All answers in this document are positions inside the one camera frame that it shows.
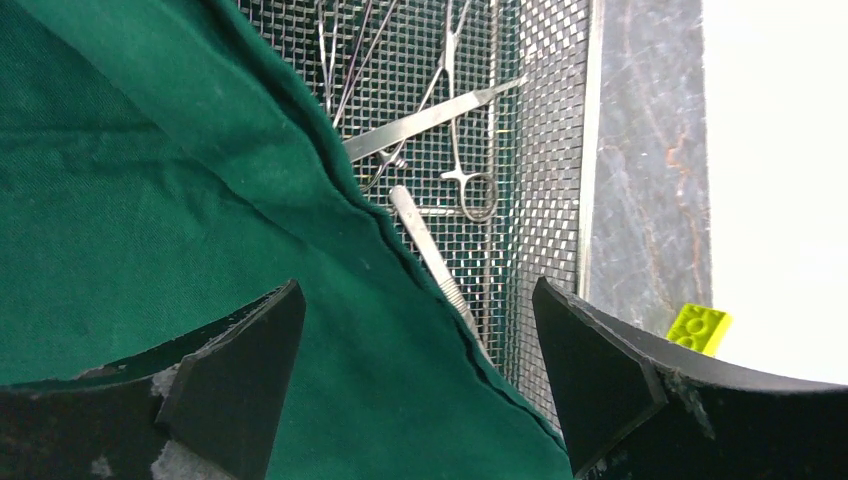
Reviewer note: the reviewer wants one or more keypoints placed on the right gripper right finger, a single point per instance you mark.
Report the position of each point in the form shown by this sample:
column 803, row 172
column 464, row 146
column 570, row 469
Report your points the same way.
column 632, row 405

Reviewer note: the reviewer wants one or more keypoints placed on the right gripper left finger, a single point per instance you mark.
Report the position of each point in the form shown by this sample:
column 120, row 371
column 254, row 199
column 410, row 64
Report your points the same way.
column 204, row 405

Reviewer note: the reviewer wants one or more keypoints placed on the green surgical cloth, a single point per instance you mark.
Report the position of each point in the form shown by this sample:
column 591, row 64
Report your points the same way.
column 162, row 166

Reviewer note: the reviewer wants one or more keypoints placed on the yellow-green lego brick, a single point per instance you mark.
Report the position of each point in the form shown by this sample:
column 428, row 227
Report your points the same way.
column 700, row 328

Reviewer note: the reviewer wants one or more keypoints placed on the steel tweezers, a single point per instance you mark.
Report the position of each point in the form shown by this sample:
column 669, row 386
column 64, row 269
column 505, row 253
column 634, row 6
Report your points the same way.
column 422, row 238

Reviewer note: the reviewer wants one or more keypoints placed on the metal mesh instrument tray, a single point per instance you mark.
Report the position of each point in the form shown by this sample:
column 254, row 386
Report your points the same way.
column 528, row 138

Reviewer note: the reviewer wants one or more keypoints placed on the steel forceps with ring handles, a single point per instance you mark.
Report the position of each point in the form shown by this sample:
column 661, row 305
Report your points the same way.
column 476, row 210

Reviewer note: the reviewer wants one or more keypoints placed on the flat steel scalpel handle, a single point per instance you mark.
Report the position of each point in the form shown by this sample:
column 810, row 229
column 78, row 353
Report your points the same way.
column 382, row 137

